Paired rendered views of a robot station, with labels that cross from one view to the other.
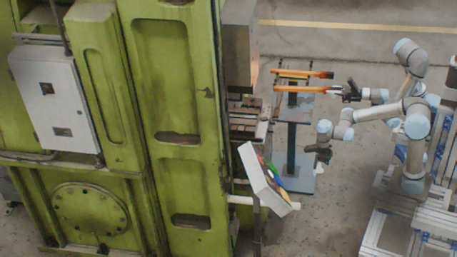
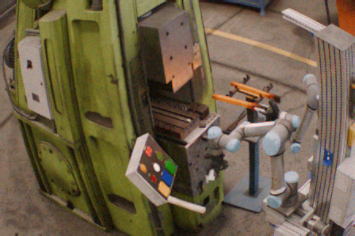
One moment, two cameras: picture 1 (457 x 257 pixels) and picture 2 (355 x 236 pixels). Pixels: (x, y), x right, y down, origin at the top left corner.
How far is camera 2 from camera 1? 171 cm
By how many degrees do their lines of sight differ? 22
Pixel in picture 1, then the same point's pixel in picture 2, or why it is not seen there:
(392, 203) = (274, 218)
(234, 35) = (148, 35)
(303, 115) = not seen: hidden behind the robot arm
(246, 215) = (182, 216)
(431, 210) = (292, 224)
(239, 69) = (155, 65)
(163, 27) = (90, 25)
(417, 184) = (274, 199)
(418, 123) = (269, 139)
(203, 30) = (107, 28)
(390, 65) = not seen: outside the picture
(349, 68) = not seen: hidden behind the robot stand
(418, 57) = (311, 90)
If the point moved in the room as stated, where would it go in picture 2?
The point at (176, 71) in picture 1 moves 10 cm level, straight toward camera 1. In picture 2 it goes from (97, 59) to (91, 67)
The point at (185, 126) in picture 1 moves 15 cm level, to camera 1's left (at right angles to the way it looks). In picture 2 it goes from (105, 110) to (86, 108)
